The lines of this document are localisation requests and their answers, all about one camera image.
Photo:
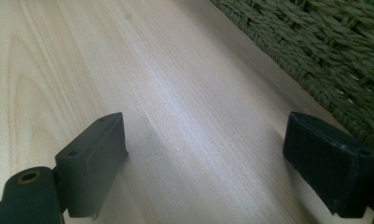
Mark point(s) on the green woven basket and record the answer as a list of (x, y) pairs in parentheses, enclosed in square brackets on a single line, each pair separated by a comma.
[(318, 46)]

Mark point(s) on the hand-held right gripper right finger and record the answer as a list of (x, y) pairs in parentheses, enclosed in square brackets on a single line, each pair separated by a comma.
[(330, 168)]

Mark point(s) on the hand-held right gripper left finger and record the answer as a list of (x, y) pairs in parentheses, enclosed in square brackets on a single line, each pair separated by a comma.
[(90, 169)]

